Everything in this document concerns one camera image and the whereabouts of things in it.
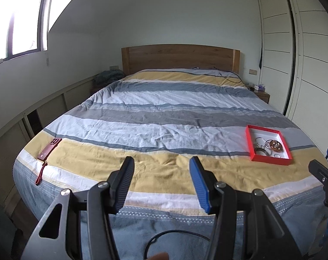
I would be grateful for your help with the wooden headboard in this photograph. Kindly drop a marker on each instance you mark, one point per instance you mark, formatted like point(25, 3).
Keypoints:
point(180, 57)

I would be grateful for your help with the wall socket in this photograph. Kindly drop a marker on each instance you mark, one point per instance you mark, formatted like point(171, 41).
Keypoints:
point(114, 67)
point(253, 72)

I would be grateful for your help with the wooden nightstand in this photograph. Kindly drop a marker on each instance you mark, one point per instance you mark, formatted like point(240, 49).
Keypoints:
point(262, 96)

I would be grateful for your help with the grey cloth pile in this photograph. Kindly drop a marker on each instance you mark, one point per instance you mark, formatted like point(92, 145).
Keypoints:
point(108, 77)

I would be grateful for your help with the bed with striped duvet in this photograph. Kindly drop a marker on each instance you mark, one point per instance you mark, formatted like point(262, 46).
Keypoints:
point(166, 113)

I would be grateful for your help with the white wardrobe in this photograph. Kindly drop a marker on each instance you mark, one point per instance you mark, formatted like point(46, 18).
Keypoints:
point(315, 59)

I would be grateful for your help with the amber bangle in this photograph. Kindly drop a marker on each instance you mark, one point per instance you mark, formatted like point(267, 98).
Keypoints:
point(281, 146)

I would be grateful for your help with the dark brown bangle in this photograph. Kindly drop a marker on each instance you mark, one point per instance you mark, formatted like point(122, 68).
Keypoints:
point(260, 154)

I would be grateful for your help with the red shallow cardboard box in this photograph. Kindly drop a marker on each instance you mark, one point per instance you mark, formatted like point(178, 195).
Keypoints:
point(264, 134)

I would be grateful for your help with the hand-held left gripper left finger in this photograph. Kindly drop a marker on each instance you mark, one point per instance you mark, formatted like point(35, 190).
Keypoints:
point(124, 184)

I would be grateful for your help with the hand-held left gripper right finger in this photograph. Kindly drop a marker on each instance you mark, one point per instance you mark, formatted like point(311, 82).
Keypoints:
point(200, 184)

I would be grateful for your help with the window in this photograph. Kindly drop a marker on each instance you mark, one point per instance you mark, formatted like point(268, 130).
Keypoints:
point(26, 19)

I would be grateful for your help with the person's left hand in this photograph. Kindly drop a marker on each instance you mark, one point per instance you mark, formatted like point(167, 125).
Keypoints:
point(159, 256)

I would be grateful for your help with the low white wall cabinet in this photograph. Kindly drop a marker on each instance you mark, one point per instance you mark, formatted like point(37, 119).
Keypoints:
point(53, 105)

